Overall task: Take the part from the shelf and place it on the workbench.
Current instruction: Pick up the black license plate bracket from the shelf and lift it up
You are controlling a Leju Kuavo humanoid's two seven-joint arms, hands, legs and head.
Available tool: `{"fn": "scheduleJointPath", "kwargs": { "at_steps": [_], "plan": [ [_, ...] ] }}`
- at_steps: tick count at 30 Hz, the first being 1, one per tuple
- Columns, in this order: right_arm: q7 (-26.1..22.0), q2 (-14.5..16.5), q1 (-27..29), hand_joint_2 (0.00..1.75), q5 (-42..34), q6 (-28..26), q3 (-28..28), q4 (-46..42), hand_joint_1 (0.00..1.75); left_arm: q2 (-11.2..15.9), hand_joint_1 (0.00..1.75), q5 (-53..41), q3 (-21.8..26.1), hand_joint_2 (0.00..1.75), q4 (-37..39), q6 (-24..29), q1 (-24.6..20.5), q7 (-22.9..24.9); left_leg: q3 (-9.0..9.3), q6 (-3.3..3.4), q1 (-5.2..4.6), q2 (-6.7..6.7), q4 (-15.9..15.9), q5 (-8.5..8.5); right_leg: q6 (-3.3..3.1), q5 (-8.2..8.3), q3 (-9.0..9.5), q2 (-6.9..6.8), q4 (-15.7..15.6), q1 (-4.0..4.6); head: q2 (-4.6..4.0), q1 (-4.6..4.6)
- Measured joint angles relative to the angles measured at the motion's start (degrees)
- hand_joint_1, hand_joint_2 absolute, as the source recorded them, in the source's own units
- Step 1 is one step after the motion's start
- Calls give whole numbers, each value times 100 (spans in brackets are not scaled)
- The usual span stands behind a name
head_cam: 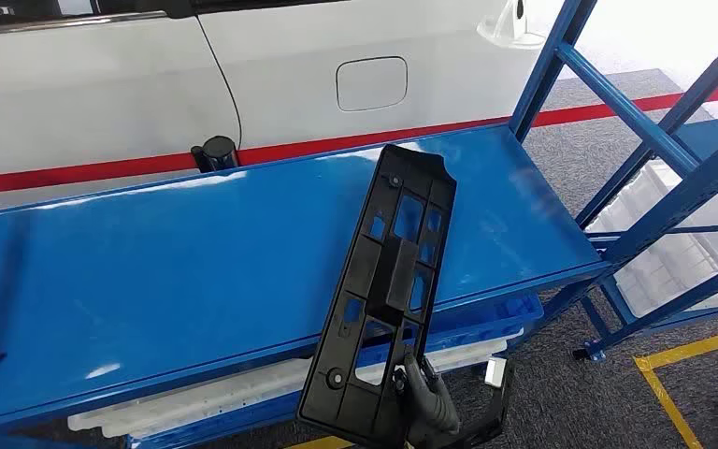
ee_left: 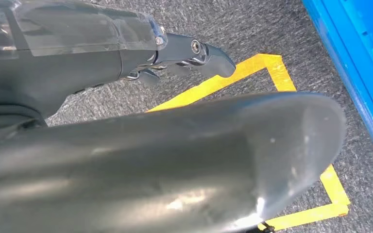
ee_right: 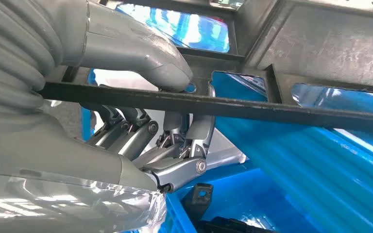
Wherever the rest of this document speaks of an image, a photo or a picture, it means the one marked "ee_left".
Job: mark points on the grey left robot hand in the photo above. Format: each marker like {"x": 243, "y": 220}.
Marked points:
{"x": 141, "y": 177}

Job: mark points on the yellow floor tape square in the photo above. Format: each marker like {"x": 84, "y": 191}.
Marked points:
{"x": 273, "y": 64}

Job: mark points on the blue metal shelf rack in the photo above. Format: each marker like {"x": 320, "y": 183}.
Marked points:
{"x": 350, "y": 48}

